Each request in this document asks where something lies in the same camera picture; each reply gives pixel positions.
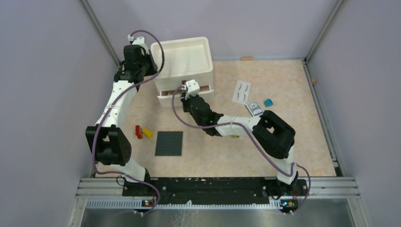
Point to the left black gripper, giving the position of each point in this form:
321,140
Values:
153,65

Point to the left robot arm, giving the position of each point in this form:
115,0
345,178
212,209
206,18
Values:
107,142

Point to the white drawer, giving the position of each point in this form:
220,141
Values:
165,97

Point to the blue playing card box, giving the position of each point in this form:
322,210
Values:
255,108

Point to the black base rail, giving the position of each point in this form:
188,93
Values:
215,190

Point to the yellow toy block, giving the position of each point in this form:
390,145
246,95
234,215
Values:
147,132

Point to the dark grey studded baseplate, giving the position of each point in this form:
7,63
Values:
169,144

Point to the red owl toy block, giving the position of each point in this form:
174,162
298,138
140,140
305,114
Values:
138,132

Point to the false eyelashes card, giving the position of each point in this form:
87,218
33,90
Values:
241,92

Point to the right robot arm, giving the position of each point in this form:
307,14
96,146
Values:
271,135

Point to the small blue toy block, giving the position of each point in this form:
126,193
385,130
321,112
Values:
268,103

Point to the white drawer organizer cabinet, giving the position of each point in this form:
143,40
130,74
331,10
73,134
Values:
185,59

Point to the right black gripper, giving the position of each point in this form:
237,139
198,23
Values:
185,101

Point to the wooden block at wall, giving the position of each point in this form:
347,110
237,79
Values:
247,58

